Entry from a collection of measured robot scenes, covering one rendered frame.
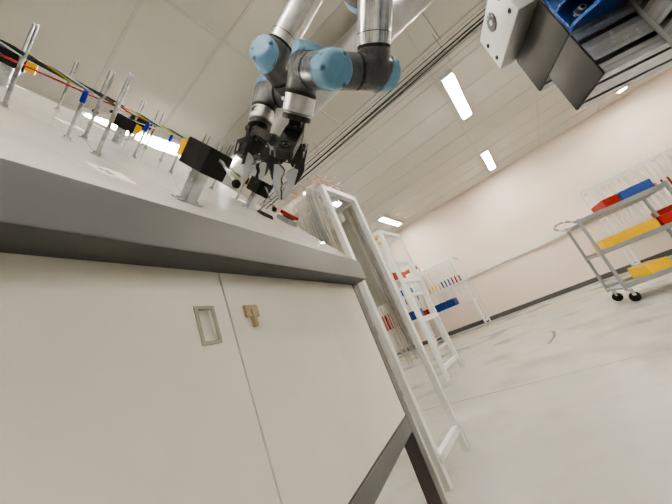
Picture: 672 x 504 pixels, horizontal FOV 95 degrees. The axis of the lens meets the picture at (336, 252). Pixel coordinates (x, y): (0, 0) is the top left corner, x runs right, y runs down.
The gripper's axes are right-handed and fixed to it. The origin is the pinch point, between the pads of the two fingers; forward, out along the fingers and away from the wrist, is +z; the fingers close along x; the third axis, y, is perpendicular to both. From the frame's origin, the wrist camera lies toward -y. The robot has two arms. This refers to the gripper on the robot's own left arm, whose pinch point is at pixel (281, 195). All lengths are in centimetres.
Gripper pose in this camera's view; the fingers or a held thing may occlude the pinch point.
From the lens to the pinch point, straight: 83.4
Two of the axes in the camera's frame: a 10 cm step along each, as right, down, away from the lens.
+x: -9.7, -2.3, -0.4
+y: 0.5, -3.5, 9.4
